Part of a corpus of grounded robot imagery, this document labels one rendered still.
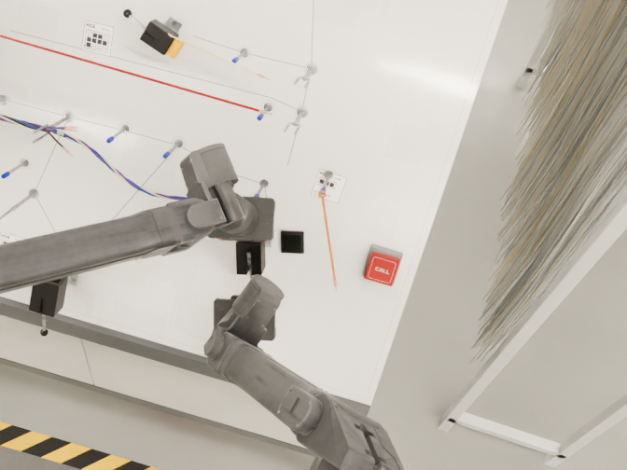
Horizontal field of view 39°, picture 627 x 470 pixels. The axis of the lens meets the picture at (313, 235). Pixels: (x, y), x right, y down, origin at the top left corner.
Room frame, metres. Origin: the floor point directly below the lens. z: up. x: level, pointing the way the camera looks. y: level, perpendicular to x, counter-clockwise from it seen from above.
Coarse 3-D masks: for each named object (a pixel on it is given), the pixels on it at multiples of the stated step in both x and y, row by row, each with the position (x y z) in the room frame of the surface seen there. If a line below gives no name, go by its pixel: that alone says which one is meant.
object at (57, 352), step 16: (0, 320) 0.63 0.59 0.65; (16, 320) 0.62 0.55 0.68; (0, 336) 0.63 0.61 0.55; (16, 336) 0.62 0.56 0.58; (32, 336) 0.62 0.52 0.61; (48, 336) 0.62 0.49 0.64; (64, 336) 0.62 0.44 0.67; (0, 352) 0.63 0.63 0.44; (16, 352) 0.63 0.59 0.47; (32, 352) 0.62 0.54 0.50; (48, 352) 0.62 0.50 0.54; (64, 352) 0.62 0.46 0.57; (80, 352) 0.62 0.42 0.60; (48, 368) 0.62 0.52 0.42; (64, 368) 0.62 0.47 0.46; (80, 368) 0.62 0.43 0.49
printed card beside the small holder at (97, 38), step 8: (88, 24) 0.92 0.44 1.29; (96, 24) 0.92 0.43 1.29; (104, 24) 0.92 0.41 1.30; (88, 32) 0.91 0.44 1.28; (96, 32) 0.92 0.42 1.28; (104, 32) 0.92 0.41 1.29; (112, 32) 0.92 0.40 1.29; (88, 40) 0.90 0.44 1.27; (96, 40) 0.91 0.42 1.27; (104, 40) 0.91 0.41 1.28; (112, 40) 0.91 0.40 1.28; (88, 48) 0.90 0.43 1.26; (96, 48) 0.90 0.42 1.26; (104, 48) 0.90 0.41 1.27
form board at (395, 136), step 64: (0, 0) 0.93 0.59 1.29; (64, 0) 0.94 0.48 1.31; (128, 0) 0.95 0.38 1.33; (192, 0) 0.97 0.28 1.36; (256, 0) 0.98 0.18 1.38; (320, 0) 0.99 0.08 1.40; (384, 0) 1.01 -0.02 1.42; (448, 0) 1.02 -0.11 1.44; (0, 64) 0.86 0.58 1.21; (64, 64) 0.88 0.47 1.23; (128, 64) 0.89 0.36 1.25; (192, 64) 0.90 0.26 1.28; (256, 64) 0.92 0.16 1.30; (320, 64) 0.93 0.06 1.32; (384, 64) 0.95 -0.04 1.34; (448, 64) 0.96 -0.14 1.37; (0, 128) 0.79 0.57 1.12; (192, 128) 0.84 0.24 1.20; (256, 128) 0.85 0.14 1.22; (320, 128) 0.87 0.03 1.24; (384, 128) 0.88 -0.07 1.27; (448, 128) 0.90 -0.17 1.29; (0, 192) 0.72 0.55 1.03; (64, 192) 0.74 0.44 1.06; (128, 192) 0.75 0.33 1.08; (256, 192) 0.79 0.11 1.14; (384, 192) 0.82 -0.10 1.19; (192, 256) 0.70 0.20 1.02; (320, 256) 0.73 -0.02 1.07; (128, 320) 0.60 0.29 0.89; (192, 320) 0.62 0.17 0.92; (320, 320) 0.66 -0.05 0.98; (384, 320) 0.67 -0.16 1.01; (320, 384) 0.58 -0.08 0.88
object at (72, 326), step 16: (0, 304) 0.58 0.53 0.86; (16, 304) 0.59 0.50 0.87; (32, 320) 0.58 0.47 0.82; (48, 320) 0.58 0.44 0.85; (64, 320) 0.58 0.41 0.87; (80, 320) 0.59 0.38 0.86; (80, 336) 0.58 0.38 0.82; (96, 336) 0.58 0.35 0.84; (112, 336) 0.57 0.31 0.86; (128, 336) 0.58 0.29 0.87; (144, 352) 0.57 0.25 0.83; (160, 352) 0.57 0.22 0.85; (176, 352) 0.57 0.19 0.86; (192, 368) 0.57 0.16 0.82; (208, 368) 0.57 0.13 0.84; (352, 400) 0.57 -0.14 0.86
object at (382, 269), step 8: (376, 256) 0.73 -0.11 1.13; (384, 256) 0.73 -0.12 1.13; (392, 256) 0.74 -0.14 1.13; (368, 264) 0.72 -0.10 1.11; (376, 264) 0.72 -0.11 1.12; (384, 264) 0.72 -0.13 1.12; (392, 264) 0.72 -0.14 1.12; (368, 272) 0.71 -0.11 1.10; (376, 272) 0.71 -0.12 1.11; (384, 272) 0.71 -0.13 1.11; (392, 272) 0.71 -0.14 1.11; (376, 280) 0.70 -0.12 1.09; (384, 280) 0.70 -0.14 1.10; (392, 280) 0.71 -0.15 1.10
